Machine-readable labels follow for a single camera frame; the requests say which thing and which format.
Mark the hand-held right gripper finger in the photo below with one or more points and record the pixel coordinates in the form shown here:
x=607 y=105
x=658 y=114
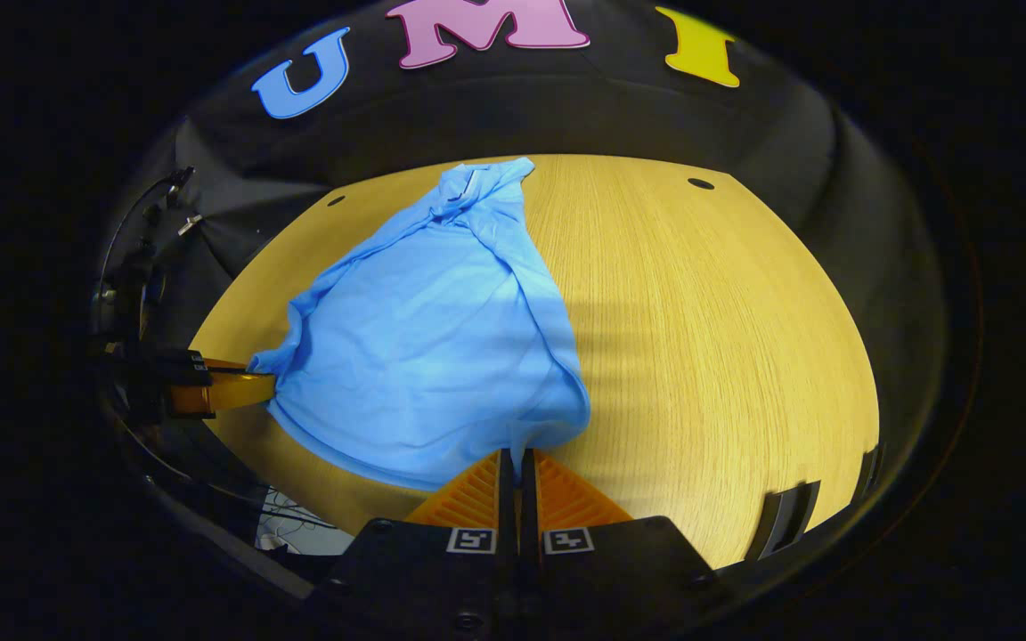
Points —
x=528 y=503
x=506 y=503

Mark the light blue T-shirt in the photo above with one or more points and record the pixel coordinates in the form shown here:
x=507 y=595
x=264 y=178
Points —
x=424 y=338

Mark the small white metal clip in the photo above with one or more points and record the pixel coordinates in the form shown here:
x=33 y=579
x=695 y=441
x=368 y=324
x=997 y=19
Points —
x=191 y=224

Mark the black backdrop cloth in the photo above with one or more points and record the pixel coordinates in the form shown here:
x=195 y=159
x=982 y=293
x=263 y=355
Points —
x=620 y=116

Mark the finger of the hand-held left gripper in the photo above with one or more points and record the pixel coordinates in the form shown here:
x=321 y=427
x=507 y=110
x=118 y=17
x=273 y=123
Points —
x=228 y=392
x=223 y=364

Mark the black bracket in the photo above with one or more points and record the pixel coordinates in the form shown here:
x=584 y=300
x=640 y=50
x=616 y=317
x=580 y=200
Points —
x=785 y=521
x=869 y=472

